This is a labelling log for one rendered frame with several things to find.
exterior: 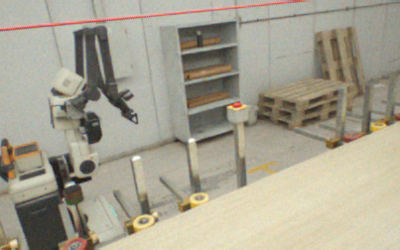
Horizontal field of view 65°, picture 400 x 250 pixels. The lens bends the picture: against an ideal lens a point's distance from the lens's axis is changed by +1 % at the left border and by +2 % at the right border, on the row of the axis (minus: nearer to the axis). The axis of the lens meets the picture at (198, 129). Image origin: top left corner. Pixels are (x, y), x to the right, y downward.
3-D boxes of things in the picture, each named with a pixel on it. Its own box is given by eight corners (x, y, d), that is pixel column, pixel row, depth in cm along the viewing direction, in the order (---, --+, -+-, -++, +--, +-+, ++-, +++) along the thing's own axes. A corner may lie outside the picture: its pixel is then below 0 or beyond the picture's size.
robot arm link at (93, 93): (80, 24, 184) (83, 24, 175) (103, 26, 190) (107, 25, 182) (84, 98, 196) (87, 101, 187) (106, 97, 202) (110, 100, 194)
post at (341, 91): (333, 163, 193) (337, 87, 177) (337, 161, 195) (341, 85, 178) (338, 165, 190) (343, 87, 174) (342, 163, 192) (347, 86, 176)
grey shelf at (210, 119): (174, 141, 436) (159, 26, 383) (226, 125, 476) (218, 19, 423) (189, 151, 399) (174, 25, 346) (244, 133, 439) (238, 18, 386)
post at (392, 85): (382, 139, 215) (390, 69, 199) (385, 137, 217) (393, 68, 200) (387, 140, 212) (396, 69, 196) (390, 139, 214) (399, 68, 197)
